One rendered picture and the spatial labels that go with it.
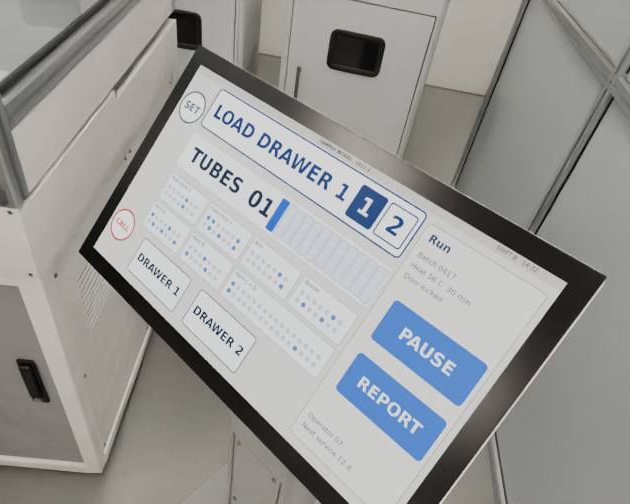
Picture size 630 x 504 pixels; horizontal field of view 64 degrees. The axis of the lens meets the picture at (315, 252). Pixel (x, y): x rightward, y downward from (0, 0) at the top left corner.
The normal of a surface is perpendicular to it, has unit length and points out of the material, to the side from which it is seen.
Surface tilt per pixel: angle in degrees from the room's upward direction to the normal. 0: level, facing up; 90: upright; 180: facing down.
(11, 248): 90
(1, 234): 90
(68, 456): 90
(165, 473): 0
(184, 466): 0
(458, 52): 90
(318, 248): 50
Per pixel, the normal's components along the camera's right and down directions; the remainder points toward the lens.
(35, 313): -0.04, 0.67
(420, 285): -0.43, -0.15
